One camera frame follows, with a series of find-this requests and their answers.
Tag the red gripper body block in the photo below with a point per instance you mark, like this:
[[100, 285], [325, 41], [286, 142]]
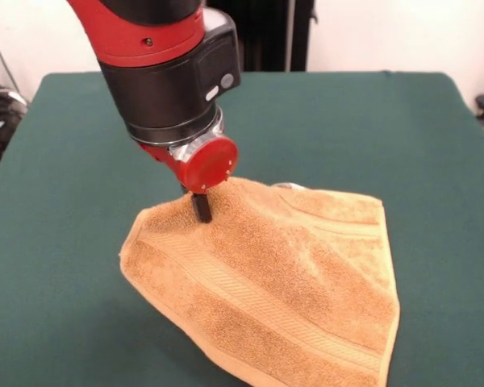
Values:
[[205, 165]]

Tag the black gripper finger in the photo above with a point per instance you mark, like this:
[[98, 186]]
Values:
[[183, 188], [201, 207]]

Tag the tan terry towel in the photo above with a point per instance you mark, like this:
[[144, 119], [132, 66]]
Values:
[[286, 282]]

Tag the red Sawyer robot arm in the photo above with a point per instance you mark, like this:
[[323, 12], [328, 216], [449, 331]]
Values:
[[165, 68]]

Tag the dark green table cloth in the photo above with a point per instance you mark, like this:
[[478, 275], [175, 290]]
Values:
[[84, 161]]

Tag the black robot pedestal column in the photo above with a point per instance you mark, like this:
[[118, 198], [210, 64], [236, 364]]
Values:
[[274, 36]]

